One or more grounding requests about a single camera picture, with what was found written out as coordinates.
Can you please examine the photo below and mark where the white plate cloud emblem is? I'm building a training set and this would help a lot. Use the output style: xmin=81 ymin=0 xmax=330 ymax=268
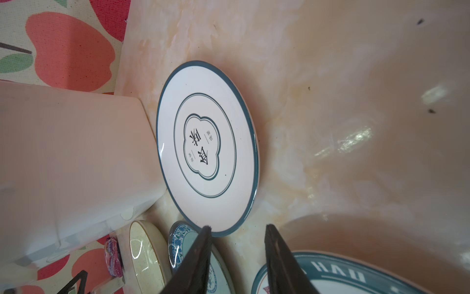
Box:
xmin=155 ymin=61 xmax=260 ymax=237

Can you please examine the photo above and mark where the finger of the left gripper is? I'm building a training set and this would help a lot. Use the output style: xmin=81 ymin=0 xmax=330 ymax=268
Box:
xmin=58 ymin=270 xmax=88 ymax=294

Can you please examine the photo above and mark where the purple snack packet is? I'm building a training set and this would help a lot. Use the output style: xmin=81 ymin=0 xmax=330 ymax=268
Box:
xmin=104 ymin=237 xmax=124 ymax=278

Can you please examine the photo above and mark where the white plate green rim right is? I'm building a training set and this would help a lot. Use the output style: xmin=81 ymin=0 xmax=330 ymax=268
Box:
xmin=251 ymin=251 xmax=429 ymax=294

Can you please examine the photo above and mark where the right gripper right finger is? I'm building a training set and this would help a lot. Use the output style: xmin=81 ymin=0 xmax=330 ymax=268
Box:
xmin=264 ymin=224 xmax=319 ymax=294

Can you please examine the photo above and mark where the cream plate with plant drawing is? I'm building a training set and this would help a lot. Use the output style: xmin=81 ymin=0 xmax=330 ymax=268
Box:
xmin=123 ymin=220 xmax=172 ymax=294

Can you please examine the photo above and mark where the blue patterned small plate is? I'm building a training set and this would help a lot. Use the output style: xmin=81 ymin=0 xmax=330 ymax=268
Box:
xmin=168 ymin=220 xmax=236 ymax=294

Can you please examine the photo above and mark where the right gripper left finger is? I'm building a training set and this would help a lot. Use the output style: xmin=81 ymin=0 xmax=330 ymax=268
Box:
xmin=160 ymin=226 xmax=212 ymax=294

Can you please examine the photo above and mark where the white plastic bin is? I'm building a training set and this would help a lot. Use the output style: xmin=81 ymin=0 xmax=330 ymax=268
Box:
xmin=1 ymin=82 xmax=166 ymax=266

